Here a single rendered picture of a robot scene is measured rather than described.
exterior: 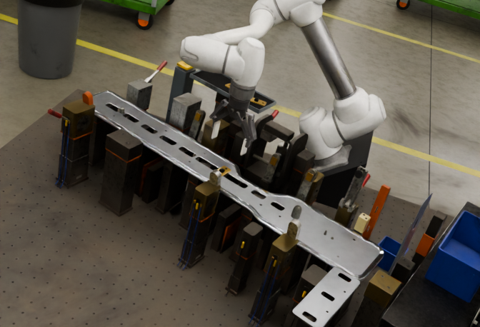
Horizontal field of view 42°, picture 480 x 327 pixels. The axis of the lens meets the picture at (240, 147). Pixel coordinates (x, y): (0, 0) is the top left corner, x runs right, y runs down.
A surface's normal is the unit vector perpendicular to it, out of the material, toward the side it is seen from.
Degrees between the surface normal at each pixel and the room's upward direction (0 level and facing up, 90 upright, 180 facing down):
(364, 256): 0
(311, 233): 0
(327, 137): 84
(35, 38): 93
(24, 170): 0
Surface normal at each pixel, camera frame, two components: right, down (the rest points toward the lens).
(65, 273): 0.22, -0.83
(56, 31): 0.46, 0.59
